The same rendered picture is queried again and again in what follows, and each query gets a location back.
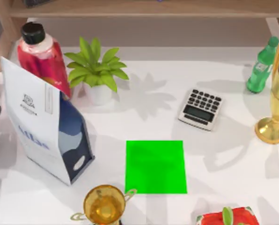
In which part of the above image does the gold trophy cup with handles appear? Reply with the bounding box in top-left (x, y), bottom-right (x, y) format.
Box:
top-left (70, 184), bottom-right (138, 225)

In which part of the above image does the wooden shelf unit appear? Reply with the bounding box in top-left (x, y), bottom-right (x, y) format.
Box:
top-left (0, 0), bottom-right (279, 73)

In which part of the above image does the tall gold trophy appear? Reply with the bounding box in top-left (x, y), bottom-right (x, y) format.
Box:
top-left (255, 42), bottom-right (279, 145)

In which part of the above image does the white and blue carton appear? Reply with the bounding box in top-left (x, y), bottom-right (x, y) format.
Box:
top-left (0, 56), bottom-right (95, 186)

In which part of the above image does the white calculator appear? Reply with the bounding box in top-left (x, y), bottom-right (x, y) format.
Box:
top-left (178, 88), bottom-right (223, 132)

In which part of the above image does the flat green square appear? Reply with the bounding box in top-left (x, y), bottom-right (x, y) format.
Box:
top-left (125, 140), bottom-right (188, 195)

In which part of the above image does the red box with green leaf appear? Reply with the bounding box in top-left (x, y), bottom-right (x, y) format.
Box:
top-left (196, 206), bottom-right (260, 225)

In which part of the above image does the red bottle with black cap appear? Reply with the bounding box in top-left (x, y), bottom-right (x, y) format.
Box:
top-left (17, 22), bottom-right (72, 99)

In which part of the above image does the green plant in white pot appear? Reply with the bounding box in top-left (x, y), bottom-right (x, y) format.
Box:
top-left (64, 37), bottom-right (130, 105)

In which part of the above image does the green bottle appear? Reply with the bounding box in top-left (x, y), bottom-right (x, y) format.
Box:
top-left (246, 36), bottom-right (279, 94)

